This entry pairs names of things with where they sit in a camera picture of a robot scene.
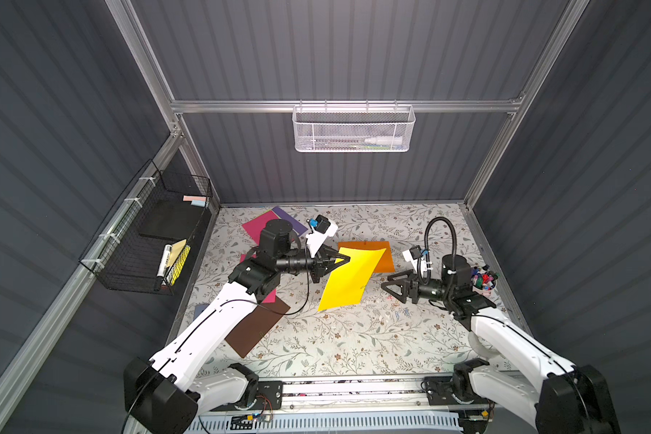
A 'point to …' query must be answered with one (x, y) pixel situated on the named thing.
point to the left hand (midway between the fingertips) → (346, 260)
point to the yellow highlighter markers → (178, 265)
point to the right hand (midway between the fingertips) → (391, 283)
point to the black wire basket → (155, 209)
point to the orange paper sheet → (385, 264)
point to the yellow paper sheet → (347, 283)
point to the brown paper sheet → (256, 325)
